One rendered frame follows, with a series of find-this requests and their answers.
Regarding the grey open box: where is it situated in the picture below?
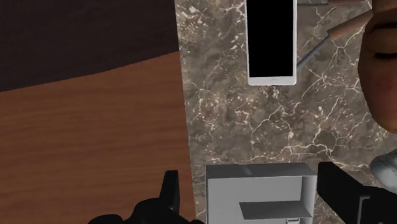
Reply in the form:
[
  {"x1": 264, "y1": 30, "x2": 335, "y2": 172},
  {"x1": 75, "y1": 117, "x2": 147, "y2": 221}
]
[{"x1": 205, "y1": 162, "x2": 318, "y2": 224}]

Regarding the brown head figure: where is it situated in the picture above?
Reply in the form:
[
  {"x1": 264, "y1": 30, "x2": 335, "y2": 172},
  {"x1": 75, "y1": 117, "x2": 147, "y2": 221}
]
[{"x1": 357, "y1": 0, "x2": 397, "y2": 135}]

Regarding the wooden-handled metal utensil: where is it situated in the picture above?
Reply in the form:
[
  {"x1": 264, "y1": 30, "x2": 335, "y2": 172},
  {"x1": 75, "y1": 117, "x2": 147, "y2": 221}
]
[{"x1": 296, "y1": 8, "x2": 375, "y2": 71}]

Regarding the white rounded object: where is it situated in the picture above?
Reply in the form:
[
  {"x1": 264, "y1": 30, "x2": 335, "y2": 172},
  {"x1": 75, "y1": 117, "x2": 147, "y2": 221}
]
[{"x1": 369, "y1": 148, "x2": 397, "y2": 195}]

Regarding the white phone with black screen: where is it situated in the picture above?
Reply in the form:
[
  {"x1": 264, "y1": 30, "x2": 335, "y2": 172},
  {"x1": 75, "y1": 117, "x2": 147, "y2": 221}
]
[{"x1": 244, "y1": 0, "x2": 298, "y2": 87}]

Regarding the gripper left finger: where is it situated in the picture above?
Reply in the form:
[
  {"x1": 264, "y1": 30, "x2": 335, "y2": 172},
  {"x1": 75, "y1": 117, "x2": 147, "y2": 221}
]
[{"x1": 87, "y1": 169, "x2": 205, "y2": 224}]

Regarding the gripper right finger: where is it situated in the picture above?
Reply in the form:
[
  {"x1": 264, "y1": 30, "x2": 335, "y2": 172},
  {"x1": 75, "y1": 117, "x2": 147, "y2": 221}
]
[{"x1": 316, "y1": 161, "x2": 397, "y2": 224}]

